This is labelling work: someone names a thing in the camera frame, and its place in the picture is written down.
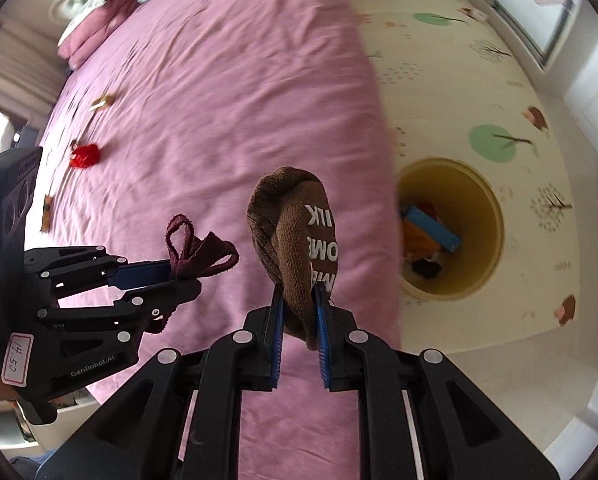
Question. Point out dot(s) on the maroon sock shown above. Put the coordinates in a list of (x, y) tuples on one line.
[(204, 255)]

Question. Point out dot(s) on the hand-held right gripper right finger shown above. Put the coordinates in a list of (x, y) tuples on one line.
[(323, 340)]

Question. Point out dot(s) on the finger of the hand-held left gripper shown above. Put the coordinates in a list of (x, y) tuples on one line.
[(139, 274), (169, 292)]

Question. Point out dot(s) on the small amber box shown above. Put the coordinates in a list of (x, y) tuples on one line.
[(102, 103)]

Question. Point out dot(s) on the red crumpled sock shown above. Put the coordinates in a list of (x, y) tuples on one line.
[(85, 155)]

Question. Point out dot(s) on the pink folded quilt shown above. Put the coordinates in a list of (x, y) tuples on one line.
[(99, 25)]

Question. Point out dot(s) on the cream play mat with trees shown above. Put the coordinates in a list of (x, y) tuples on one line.
[(454, 85)]

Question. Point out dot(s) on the black balled sock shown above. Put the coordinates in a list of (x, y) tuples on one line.
[(426, 267)]

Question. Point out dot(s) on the beige curtain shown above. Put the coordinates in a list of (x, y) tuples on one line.
[(19, 70)]

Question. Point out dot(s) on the yellow trash bin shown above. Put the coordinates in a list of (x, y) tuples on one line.
[(479, 195)]

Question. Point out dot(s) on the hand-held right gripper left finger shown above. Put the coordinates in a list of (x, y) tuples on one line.
[(278, 335)]

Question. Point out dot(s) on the tall brown box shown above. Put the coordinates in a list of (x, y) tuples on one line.
[(47, 212)]

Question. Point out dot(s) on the brown sock with white print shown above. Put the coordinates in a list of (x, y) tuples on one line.
[(289, 225)]

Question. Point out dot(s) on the blue printed carton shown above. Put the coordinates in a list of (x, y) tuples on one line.
[(431, 227)]

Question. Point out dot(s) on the white sliding door wardrobe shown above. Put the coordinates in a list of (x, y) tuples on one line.
[(544, 0)]

